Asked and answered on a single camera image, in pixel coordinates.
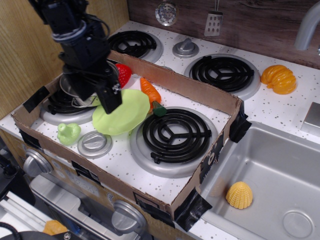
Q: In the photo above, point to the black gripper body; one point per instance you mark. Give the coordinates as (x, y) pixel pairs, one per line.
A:
(84, 42)

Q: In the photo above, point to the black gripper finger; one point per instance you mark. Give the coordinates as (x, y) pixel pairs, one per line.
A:
(109, 95)
(75, 86)

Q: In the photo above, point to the light green toy broccoli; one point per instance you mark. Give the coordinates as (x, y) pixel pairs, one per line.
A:
(68, 133)

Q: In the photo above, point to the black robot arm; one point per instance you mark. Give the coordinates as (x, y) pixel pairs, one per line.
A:
(50, 10)

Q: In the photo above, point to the stainless steel pot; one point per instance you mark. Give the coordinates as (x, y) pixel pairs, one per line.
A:
(108, 71)

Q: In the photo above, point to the red toy strawberry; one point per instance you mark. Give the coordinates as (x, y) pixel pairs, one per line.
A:
(124, 74)

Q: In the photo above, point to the light green plastic plate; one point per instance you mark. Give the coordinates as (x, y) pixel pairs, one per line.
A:
(133, 110)

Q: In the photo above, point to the orange toy carrot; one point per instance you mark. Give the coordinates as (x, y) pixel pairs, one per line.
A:
(154, 97)

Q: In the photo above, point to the front silver stove knob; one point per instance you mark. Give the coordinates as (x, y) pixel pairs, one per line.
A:
(94, 145)

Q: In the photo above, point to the silver stove knob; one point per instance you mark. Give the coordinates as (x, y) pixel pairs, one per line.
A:
(185, 49)
(94, 145)

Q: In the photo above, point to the brown cardboard fence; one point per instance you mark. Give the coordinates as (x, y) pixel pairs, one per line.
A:
(181, 205)

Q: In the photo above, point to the front right black burner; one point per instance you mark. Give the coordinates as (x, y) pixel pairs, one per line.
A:
(172, 145)

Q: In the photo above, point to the hanging silver strainer spoon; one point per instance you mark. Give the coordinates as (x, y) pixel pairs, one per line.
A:
(166, 13)

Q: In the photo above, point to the back silver stove knob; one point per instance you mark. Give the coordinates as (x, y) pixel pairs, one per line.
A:
(185, 49)

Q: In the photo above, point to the left silver oven knob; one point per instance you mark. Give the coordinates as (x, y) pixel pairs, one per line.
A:
(35, 164)

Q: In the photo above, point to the silver oven knob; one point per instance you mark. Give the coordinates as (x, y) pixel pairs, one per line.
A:
(127, 219)
(35, 164)

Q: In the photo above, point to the back right black burner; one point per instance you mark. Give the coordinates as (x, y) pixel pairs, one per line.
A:
(230, 73)

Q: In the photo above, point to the hanging silver spatula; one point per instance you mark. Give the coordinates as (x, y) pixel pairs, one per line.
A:
(214, 21)

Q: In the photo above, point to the right silver oven knob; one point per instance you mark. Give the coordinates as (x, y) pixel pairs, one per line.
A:
(127, 219)

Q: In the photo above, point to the orange toy below stove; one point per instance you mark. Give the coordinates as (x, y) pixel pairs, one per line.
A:
(54, 227)

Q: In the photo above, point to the yellow toy corn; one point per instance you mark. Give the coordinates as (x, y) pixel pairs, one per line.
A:
(239, 195)

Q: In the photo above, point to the orange toy pumpkin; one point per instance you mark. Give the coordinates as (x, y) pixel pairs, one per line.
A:
(280, 79)

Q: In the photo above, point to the silver sink basin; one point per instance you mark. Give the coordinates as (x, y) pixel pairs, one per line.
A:
(283, 172)

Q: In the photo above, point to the silver faucet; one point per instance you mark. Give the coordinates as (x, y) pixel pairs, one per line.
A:
(307, 28)

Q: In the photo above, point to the silver oven door handle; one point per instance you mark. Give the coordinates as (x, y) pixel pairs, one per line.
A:
(69, 205)

